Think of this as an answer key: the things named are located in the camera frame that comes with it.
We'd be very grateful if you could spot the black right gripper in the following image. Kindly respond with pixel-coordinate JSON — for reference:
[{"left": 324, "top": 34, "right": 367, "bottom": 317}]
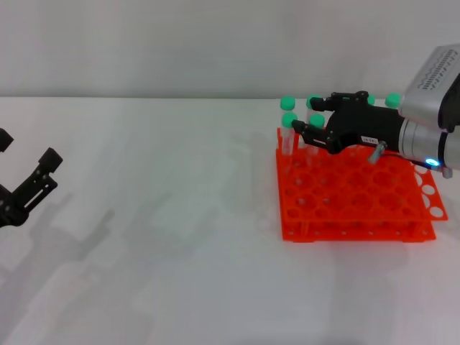
[{"left": 291, "top": 91, "right": 403, "bottom": 155}]

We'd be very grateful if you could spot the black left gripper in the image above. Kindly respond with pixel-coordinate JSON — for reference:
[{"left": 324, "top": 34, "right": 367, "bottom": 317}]
[{"left": 0, "top": 128, "right": 64, "bottom": 229}]

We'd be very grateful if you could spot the orange test tube rack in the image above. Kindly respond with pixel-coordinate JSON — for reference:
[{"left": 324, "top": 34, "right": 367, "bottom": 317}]
[{"left": 275, "top": 126, "right": 449, "bottom": 244}]

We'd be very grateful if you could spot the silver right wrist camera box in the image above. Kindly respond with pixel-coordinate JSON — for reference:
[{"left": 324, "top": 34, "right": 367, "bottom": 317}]
[{"left": 399, "top": 42, "right": 460, "bottom": 133}]

